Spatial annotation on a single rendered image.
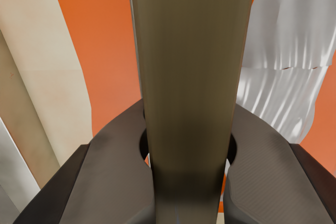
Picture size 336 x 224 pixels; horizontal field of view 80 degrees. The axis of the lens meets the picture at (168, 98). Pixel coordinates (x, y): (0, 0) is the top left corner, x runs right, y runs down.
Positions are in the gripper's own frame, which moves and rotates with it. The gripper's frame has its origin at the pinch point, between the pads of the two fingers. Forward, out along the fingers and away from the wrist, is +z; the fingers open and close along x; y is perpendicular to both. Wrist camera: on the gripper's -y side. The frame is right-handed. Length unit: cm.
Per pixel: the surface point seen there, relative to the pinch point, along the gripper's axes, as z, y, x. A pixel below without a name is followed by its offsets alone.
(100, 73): 5.3, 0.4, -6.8
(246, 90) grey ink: 5.0, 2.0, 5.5
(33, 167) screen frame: 2.3, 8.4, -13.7
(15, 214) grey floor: 101, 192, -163
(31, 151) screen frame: 2.9, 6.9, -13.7
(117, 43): 5.3, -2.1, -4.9
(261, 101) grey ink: 4.7, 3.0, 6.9
